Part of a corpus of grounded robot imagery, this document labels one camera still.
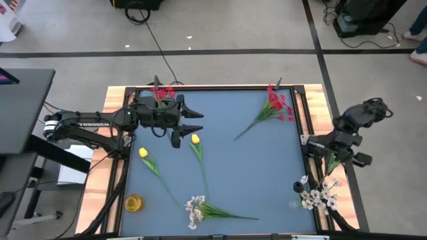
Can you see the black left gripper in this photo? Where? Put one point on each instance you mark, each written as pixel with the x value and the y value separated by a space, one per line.
pixel 160 116

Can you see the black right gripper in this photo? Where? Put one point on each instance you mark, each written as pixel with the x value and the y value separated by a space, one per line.
pixel 362 159

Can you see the yellow artificial tulip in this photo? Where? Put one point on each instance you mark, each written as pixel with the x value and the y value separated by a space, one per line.
pixel 143 152
pixel 195 139

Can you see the red flower bunch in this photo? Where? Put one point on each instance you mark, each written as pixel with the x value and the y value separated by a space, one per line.
pixel 275 105
pixel 162 93

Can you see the white blossom bunch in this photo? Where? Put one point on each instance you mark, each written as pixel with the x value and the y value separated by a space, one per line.
pixel 315 194
pixel 213 212

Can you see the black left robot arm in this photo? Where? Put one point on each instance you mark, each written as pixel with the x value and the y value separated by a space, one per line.
pixel 90 124

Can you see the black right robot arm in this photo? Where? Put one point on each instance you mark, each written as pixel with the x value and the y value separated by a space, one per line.
pixel 358 116

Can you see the yellow glass vase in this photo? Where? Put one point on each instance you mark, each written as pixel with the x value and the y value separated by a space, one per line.
pixel 133 203

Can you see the person's leg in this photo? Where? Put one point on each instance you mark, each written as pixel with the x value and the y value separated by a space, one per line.
pixel 417 28
pixel 420 55

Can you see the black equipment case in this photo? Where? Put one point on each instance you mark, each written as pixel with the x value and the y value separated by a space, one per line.
pixel 140 3

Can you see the white flat board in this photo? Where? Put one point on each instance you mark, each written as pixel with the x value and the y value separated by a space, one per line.
pixel 71 173

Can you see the grey power box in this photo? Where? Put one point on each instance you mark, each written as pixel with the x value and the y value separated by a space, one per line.
pixel 347 22

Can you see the large black equipment stand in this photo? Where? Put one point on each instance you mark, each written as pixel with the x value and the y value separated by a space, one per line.
pixel 373 13

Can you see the grey desk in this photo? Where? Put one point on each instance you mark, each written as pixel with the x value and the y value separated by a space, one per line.
pixel 23 110

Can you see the grey desk foot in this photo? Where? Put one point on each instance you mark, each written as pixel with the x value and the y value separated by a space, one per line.
pixel 36 218

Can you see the dark tablet pink screen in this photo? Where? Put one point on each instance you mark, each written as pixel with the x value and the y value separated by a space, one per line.
pixel 6 77

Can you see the white paper sheet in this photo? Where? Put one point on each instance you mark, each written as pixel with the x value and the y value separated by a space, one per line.
pixel 8 26

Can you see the black table frame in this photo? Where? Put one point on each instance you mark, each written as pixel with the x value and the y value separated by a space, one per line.
pixel 217 87

